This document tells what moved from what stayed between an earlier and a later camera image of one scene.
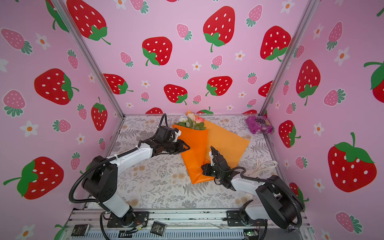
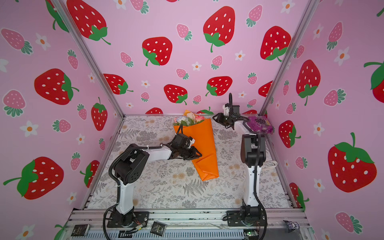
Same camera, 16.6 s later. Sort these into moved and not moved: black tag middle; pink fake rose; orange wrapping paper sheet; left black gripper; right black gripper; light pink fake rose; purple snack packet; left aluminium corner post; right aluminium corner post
Moved: right black gripper; orange wrapping paper sheet; left black gripper
Not moved: pink fake rose; right aluminium corner post; light pink fake rose; left aluminium corner post; purple snack packet; black tag middle
